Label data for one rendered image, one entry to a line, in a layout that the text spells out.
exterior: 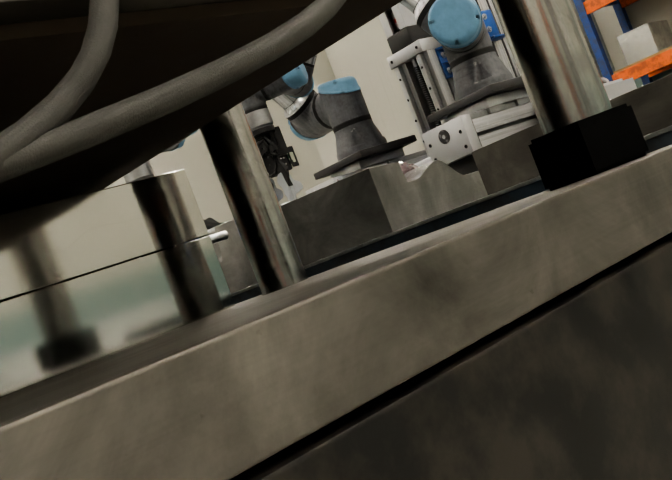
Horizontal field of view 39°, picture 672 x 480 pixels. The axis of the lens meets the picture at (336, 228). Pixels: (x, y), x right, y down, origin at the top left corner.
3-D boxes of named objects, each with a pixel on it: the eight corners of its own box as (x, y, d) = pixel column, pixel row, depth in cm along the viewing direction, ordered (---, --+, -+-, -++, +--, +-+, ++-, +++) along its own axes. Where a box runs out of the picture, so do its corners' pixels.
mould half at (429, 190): (385, 234, 209) (367, 188, 209) (491, 194, 196) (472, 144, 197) (266, 280, 165) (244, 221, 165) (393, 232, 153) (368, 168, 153)
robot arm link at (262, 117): (253, 110, 229) (232, 122, 234) (260, 127, 229) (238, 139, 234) (274, 106, 235) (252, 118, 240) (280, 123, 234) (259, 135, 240)
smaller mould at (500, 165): (556, 169, 156) (541, 129, 157) (636, 139, 146) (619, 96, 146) (487, 195, 142) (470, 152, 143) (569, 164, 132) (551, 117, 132)
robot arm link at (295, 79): (304, 57, 238) (265, 74, 241) (292, 51, 227) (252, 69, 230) (316, 86, 238) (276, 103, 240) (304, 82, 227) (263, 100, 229)
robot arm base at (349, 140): (366, 156, 283) (354, 125, 284) (398, 140, 272) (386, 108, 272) (329, 167, 274) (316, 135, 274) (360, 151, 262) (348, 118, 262)
